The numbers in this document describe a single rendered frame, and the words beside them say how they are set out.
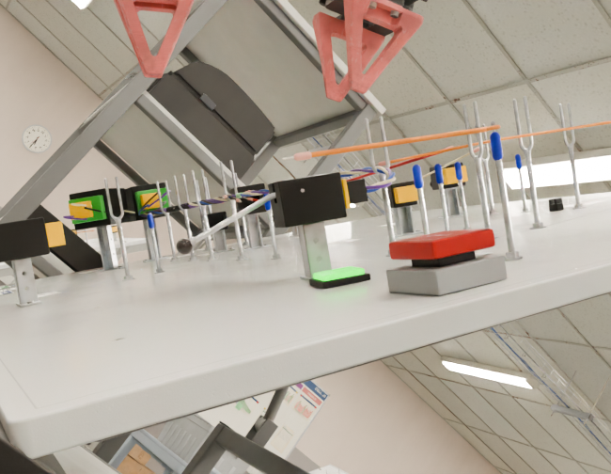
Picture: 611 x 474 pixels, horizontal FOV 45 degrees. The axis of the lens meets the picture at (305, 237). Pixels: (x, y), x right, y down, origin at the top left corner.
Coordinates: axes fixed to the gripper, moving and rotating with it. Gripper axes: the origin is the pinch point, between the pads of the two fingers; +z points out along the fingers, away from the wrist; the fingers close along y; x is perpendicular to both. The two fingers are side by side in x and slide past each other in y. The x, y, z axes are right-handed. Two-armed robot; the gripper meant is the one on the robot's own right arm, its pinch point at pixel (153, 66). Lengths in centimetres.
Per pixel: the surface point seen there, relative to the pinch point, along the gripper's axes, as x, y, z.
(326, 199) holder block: -14.7, -2.3, 10.9
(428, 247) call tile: -16.0, -21.2, 14.5
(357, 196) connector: -17.7, -1.6, 10.5
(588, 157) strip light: -230, 270, -25
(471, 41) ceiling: -168, 279, -81
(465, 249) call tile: -18.5, -21.1, 14.6
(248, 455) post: -21, 74, 57
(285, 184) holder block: -11.0, -2.4, 9.8
